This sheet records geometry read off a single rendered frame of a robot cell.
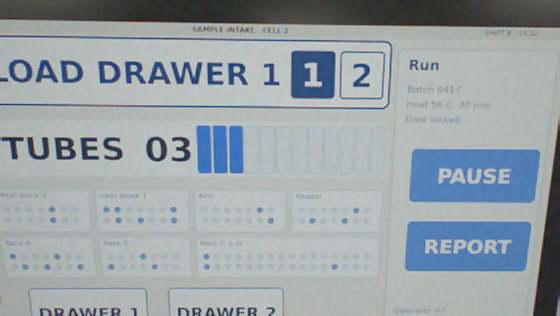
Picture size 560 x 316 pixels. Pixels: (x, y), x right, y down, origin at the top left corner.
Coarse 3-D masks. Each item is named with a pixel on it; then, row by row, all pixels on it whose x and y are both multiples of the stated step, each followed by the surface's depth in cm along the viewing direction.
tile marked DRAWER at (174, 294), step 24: (168, 288) 43; (192, 288) 43; (216, 288) 44; (240, 288) 44; (264, 288) 44; (168, 312) 44; (192, 312) 44; (216, 312) 44; (240, 312) 44; (264, 312) 44
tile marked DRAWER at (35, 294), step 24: (48, 288) 43; (72, 288) 43; (96, 288) 43; (120, 288) 43; (144, 288) 43; (48, 312) 44; (72, 312) 44; (96, 312) 44; (120, 312) 44; (144, 312) 44
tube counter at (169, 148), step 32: (160, 128) 40; (192, 128) 40; (224, 128) 40; (256, 128) 40; (288, 128) 40; (320, 128) 40; (352, 128) 41; (384, 128) 41; (160, 160) 41; (192, 160) 41; (224, 160) 41; (256, 160) 41; (288, 160) 41; (320, 160) 41; (352, 160) 41; (384, 160) 41
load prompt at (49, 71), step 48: (0, 48) 38; (48, 48) 38; (96, 48) 39; (144, 48) 39; (192, 48) 39; (240, 48) 39; (288, 48) 39; (336, 48) 39; (384, 48) 39; (0, 96) 39; (48, 96) 39; (96, 96) 39; (144, 96) 39; (192, 96) 40; (240, 96) 40; (288, 96) 40; (336, 96) 40; (384, 96) 40
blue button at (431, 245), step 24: (408, 240) 43; (432, 240) 43; (456, 240) 43; (480, 240) 43; (504, 240) 43; (528, 240) 43; (408, 264) 43; (432, 264) 44; (456, 264) 44; (480, 264) 44; (504, 264) 44
